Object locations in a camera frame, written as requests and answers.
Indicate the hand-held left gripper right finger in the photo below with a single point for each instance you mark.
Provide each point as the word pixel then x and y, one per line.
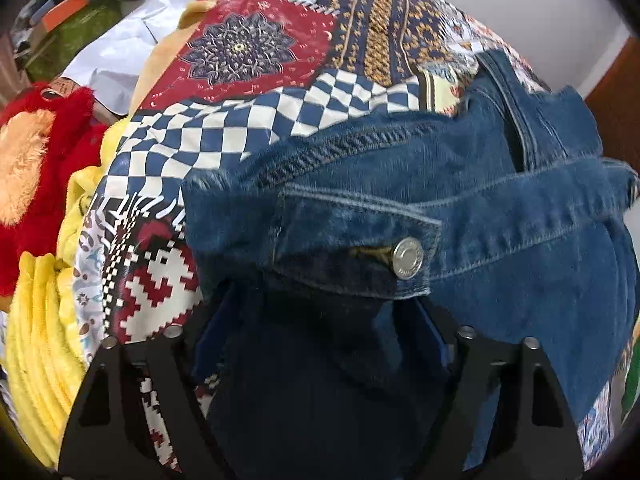
pixel 470 360

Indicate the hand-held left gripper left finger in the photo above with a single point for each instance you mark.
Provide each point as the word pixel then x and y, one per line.
pixel 202 355

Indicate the blue denim jacket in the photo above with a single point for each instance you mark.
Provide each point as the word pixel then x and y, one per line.
pixel 500 235

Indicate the yellow fleece blanket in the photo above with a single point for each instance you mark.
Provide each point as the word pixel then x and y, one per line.
pixel 40 360

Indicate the red plush toy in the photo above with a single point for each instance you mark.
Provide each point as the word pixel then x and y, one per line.
pixel 65 160

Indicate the patchwork printed blanket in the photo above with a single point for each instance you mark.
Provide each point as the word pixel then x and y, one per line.
pixel 250 50

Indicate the white shirt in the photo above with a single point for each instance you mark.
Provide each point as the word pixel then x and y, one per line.
pixel 120 55

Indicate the green patterned cloth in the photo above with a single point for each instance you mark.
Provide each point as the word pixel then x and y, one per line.
pixel 75 35

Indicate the orange box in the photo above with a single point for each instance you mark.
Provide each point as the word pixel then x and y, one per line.
pixel 62 12

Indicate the pile of clutter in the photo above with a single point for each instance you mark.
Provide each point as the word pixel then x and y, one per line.
pixel 30 15

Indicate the wooden door frame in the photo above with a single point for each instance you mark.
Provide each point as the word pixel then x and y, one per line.
pixel 617 105

